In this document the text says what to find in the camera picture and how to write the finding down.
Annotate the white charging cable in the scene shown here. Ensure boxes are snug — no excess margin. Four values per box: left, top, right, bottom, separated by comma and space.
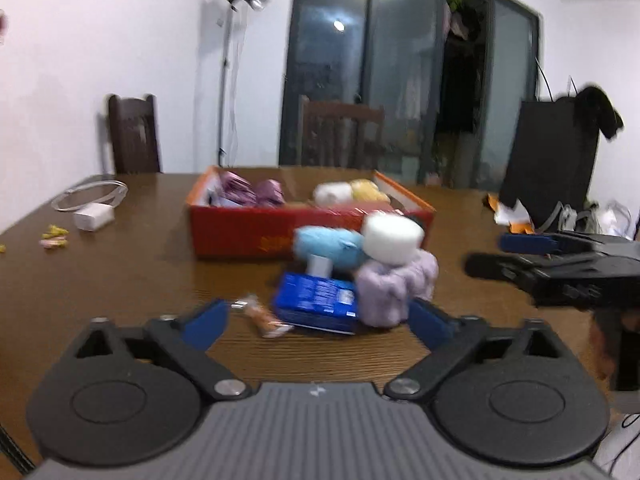
51, 180, 129, 212

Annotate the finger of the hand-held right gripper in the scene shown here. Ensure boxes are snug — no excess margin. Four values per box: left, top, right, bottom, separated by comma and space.
465, 252, 539, 294
499, 232, 606, 257

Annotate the hanging pink garment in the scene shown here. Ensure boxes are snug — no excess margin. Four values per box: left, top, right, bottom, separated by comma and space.
442, 0, 476, 41

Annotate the yellow dried petal cluster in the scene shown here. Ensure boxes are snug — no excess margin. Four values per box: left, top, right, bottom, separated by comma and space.
40, 225, 70, 250

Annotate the red cardboard box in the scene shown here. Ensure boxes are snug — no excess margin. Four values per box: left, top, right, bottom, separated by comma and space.
186, 165, 436, 261

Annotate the purple satin scrunchie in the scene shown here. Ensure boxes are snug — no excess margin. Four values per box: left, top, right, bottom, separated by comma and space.
218, 171, 258, 207
252, 179, 287, 207

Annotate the small white box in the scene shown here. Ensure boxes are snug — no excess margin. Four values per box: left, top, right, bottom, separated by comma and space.
307, 254, 334, 277

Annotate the blue printed packet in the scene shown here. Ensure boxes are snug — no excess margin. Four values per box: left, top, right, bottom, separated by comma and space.
274, 272, 360, 336

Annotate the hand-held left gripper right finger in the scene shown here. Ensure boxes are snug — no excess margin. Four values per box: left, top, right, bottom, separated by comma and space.
384, 297, 574, 402

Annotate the orange and white wrapper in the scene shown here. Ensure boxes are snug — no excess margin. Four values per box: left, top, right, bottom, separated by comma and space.
482, 194, 536, 235

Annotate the blue plush toy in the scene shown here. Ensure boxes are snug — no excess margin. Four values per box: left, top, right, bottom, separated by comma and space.
292, 226, 371, 268

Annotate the dark framed sliding glass door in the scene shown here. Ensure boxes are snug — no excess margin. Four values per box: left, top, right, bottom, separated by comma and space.
279, 0, 543, 192

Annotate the white foam cylinder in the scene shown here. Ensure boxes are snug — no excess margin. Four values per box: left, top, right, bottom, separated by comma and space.
361, 214, 426, 266

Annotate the black fuzzy garment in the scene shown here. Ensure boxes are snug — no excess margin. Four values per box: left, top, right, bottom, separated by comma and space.
570, 85, 625, 141

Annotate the white plush toy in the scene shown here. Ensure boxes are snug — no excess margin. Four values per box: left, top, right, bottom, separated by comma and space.
313, 182, 355, 207

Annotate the black paper bag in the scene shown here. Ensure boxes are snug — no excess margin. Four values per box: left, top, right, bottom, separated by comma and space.
500, 97, 601, 233

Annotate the dark wooden slatted chair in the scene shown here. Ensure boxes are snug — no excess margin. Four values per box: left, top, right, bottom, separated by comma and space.
299, 95, 386, 171
107, 93, 162, 176

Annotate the person's right hand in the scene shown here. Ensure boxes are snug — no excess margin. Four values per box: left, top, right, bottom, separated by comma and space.
589, 310, 618, 387

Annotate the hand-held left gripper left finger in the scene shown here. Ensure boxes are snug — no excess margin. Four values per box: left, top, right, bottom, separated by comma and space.
69, 299, 253, 403

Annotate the yellow plush toy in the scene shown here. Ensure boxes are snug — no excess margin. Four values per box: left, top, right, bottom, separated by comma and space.
350, 179, 392, 205

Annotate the white power adapter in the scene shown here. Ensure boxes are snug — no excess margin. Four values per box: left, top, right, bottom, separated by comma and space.
74, 203, 116, 232

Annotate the small orange snack packet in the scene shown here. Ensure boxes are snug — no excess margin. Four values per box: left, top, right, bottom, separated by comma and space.
232, 296, 296, 339

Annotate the lavender fluffy cloth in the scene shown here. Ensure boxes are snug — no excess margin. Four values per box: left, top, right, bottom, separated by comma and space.
356, 252, 439, 329

